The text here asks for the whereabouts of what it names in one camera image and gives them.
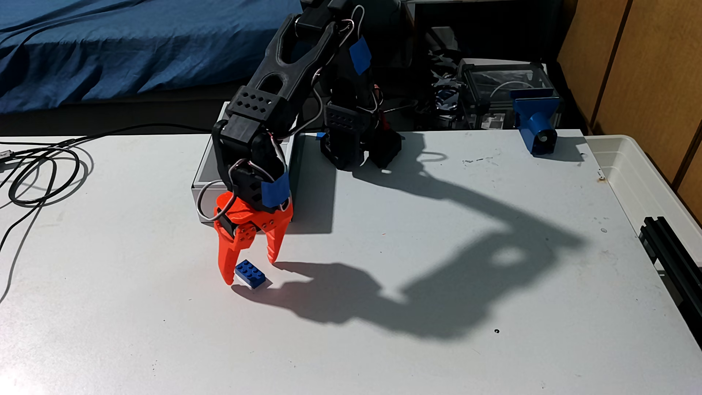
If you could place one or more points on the blue toy brick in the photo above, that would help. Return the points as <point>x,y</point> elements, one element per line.
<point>251,273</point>

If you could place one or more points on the blue bed sheet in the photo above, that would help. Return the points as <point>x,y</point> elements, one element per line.
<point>137,44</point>

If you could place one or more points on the white cardboard box with emblem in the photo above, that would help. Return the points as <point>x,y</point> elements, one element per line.
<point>204,175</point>

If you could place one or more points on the black aluminium rail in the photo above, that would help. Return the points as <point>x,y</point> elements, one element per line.
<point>674,258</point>

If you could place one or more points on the clear-walled 3D printer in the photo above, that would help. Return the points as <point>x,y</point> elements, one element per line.
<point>493,82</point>

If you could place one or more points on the blue printed holder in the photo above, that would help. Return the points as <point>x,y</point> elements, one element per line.
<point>535,118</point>

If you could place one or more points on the brown wooden wardrobe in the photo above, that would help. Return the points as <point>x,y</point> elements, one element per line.
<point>647,71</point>

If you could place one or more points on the white plastic bin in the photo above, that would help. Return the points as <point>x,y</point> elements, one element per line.
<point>630,170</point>

